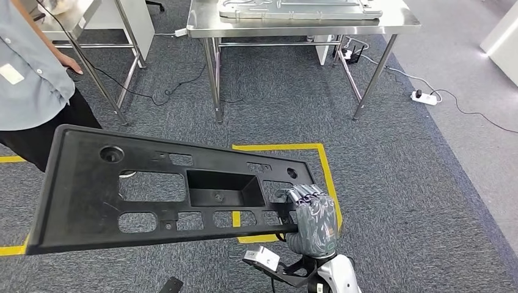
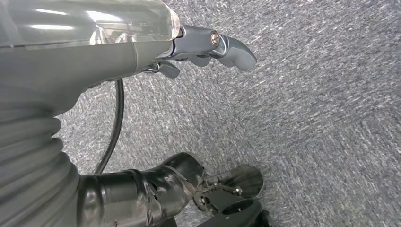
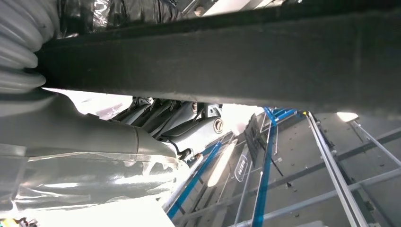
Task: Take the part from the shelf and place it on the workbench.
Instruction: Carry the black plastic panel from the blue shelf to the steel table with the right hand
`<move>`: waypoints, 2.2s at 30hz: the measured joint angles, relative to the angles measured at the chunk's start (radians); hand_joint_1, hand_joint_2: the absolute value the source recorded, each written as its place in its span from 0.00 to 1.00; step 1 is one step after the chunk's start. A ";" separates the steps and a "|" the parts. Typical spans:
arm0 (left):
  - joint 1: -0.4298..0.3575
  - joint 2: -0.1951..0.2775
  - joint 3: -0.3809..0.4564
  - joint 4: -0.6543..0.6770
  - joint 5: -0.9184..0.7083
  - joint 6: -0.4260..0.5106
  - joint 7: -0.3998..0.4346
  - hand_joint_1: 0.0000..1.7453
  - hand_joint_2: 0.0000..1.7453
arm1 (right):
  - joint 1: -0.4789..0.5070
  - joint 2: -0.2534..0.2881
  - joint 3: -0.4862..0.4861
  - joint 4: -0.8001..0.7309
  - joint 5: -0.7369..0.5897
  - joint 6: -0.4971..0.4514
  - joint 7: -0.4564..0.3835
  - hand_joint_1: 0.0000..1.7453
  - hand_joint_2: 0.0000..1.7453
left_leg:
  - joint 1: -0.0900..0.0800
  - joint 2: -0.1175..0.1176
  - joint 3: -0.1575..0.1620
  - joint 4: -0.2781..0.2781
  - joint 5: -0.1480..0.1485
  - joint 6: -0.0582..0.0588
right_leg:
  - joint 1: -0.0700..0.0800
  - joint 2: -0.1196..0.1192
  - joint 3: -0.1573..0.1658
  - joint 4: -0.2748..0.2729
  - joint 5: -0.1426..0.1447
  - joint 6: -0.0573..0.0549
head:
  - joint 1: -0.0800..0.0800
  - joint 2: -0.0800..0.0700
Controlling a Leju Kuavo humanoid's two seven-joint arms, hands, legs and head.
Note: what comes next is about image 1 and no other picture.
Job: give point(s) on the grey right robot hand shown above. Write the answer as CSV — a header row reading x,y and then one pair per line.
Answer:
x,y
317,226

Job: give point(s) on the person's left hand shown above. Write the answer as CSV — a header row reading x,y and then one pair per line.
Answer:
x,y
71,64

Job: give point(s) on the black handheld remote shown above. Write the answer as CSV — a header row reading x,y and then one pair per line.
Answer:
x,y
77,75

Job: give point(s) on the black plastic panel part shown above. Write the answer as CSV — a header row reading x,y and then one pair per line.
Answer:
x,y
81,194

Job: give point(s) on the person's left forearm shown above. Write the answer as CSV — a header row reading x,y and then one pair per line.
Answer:
x,y
36,30

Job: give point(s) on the stainless steel workbench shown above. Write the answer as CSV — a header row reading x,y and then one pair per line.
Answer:
x,y
283,28

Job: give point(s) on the person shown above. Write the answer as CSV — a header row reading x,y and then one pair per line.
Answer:
x,y
32,93

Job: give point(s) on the yellow floor tape square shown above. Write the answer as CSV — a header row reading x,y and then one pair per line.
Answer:
x,y
12,250
326,172

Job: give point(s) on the white panel steel table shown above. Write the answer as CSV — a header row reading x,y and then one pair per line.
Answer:
x,y
137,20

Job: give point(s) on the black chair base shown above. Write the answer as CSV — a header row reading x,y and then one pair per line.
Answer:
x,y
156,5

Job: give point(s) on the black router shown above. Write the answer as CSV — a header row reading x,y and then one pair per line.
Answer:
x,y
353,54

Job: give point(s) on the grey metal fixture plate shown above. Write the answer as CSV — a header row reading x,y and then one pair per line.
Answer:
x,y
299,10

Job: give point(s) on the white cabinet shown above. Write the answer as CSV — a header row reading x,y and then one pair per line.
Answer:
x,y
501,44

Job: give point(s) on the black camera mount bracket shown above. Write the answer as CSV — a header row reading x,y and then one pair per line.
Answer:
x,y
291,277

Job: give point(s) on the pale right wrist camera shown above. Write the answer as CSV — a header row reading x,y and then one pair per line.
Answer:
x,y
262,258

